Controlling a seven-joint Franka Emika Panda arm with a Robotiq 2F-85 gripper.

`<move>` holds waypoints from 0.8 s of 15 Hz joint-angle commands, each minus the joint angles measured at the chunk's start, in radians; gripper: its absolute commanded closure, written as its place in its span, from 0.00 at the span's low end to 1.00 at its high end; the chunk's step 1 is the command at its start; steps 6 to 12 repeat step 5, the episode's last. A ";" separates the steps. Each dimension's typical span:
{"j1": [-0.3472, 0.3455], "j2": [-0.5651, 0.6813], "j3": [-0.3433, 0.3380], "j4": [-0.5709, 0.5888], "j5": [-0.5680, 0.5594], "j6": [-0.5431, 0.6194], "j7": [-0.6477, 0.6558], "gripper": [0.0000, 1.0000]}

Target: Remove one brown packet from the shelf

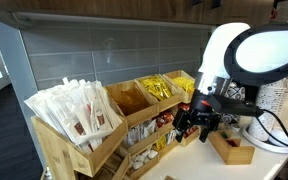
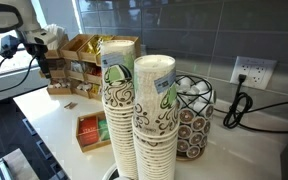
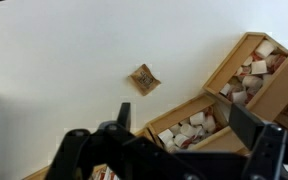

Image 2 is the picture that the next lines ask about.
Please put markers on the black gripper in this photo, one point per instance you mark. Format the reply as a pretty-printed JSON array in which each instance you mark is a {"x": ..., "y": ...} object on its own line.
[{"x": 37, "y": 50}]

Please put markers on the brown packet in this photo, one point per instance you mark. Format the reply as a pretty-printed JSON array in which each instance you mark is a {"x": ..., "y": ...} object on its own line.
[{"x": 70, "y": 105}]

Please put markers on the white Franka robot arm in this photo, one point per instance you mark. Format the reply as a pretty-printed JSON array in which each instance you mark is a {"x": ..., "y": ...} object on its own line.
[{"x": 24, "y": 13}]

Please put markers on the tiered bamboo shelf organizer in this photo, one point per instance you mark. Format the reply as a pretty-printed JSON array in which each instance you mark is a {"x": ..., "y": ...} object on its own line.
[{"x": 69, "y": 55}]

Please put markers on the brown packets pile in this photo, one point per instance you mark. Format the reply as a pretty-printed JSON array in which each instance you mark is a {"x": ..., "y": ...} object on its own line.
[{"x": 57, "y": 65}]

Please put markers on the pale small packets pile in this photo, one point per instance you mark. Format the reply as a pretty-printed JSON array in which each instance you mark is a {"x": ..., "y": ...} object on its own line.
[{"x": 59, "y": 84}]

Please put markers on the bamboo organizer for stir sticks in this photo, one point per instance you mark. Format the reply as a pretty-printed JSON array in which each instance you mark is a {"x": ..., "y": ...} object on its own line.
[{"x": 59, "y": 91}]

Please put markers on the white wrapped stir sticks bundle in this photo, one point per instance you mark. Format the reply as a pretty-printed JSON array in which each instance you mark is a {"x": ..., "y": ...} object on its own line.
[{"x": 55, "y": 35}]

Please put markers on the white creamer cups pile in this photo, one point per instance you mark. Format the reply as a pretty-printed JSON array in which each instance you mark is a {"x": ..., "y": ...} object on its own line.
[{"x": 83, "y": 86}]

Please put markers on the red packets pile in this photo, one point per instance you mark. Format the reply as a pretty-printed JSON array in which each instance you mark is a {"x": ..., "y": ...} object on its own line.
[{"x": 94, "y": 70}]

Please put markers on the yellow and white packets pile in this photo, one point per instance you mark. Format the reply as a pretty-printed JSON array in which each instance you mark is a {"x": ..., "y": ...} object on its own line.
[{"x": 96, "y": 90}]

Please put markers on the yellow sweetener packets pile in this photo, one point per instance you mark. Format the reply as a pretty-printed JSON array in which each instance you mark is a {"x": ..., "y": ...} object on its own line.
[{"x": 95, "y": 46}]

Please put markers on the red tea bags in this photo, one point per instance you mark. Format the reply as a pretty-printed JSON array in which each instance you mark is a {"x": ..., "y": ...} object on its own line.
[{"x": 89, "y": 131}]

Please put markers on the printed paper cup stack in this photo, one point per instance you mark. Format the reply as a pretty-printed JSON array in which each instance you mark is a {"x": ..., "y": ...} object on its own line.
[
  {"x": 155, "y": 133},
  {"x": 119, "y": 100}
]

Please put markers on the green tea bags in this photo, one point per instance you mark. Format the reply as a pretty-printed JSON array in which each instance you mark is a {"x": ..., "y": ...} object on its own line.
[{"x": 104, "y": 130}]

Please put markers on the long bamboo tea box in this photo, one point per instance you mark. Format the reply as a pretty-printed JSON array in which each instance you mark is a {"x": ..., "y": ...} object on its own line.
[{"x": 90, "y": 148}]

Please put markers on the wooden board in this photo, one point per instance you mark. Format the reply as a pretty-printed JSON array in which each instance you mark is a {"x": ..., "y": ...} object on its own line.
[{"x": 22, "y": 166}]

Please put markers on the white round tray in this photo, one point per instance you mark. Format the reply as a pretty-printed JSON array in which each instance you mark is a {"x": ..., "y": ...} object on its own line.
[{"x": 105, "y": 173}]

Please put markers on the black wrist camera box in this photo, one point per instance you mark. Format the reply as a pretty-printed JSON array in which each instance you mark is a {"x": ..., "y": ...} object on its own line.
[{"x": 10, "y": 45}]

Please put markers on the white wall outlet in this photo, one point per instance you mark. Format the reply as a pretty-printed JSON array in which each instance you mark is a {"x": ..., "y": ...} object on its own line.
[{"x": 257, "y": 71}]

